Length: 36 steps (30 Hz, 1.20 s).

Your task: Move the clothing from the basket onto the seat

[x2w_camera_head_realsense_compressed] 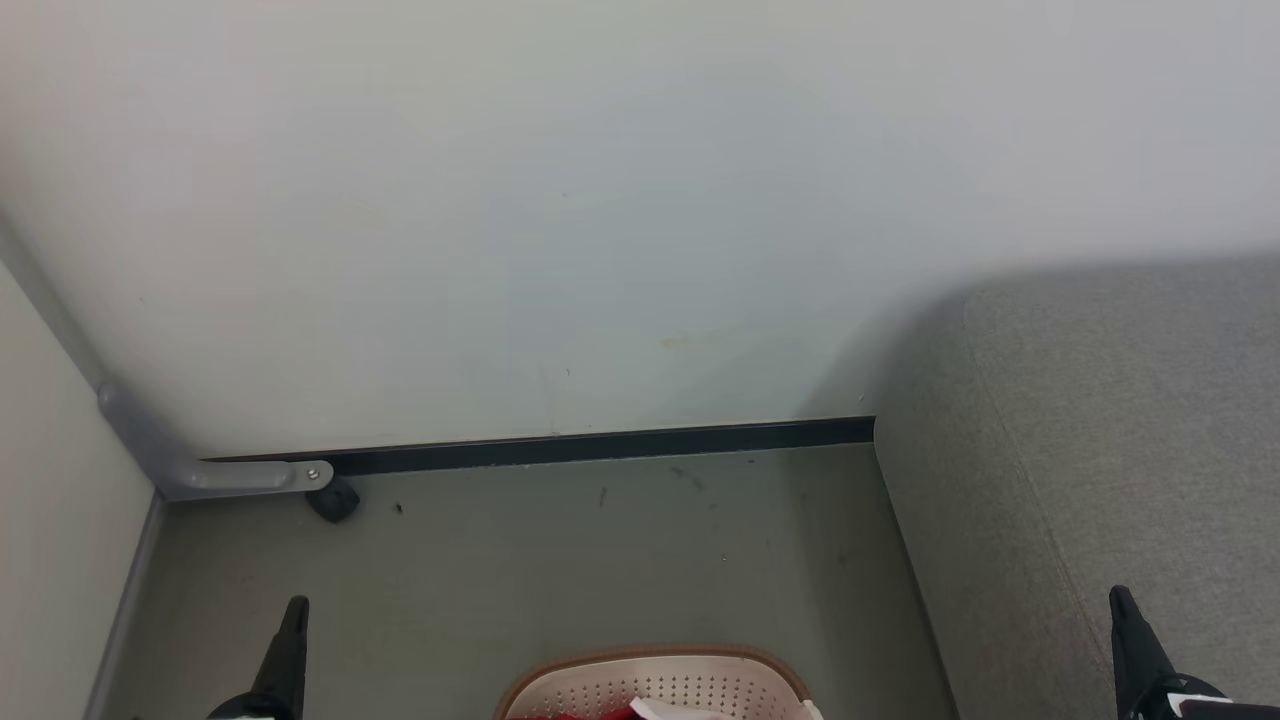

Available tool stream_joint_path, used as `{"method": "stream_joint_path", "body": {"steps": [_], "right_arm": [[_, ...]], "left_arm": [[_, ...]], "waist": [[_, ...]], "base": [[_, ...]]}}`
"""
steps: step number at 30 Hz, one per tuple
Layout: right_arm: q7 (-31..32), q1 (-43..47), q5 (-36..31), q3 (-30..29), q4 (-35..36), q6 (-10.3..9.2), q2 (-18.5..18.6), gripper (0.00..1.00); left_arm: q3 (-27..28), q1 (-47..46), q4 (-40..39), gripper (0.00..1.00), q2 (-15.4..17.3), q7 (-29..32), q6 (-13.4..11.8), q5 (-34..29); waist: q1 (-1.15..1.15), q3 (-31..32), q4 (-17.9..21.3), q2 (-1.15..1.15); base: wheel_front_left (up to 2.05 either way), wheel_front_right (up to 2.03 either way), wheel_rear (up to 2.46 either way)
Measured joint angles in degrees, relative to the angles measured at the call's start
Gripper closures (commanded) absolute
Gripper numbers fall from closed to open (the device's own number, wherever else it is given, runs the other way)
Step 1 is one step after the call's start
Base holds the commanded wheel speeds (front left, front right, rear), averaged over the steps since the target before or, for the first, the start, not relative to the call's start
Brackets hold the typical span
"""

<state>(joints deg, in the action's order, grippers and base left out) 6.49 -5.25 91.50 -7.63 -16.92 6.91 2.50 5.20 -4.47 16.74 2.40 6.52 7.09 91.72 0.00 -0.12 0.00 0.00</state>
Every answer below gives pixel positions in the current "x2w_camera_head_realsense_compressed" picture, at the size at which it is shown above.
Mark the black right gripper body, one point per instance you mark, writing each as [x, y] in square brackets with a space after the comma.
[1200, 705]

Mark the grey metal partition foot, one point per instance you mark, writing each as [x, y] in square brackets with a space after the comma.
[200, 475]

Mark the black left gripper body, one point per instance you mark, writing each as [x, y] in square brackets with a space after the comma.
[240, 713]

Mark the black wall baseboard strip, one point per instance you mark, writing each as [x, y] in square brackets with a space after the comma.
[600, 445]

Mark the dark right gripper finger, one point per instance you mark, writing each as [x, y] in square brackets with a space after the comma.
[1135, 645]

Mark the red and white garment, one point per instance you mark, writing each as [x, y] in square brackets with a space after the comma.
[560, 715]

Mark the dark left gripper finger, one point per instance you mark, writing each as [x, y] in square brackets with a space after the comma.
[285, 650]

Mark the white perforated laundry basket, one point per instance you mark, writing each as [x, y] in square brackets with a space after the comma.
[600, 680]

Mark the black caster wheel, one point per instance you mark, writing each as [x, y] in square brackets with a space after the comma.
[335, 500]

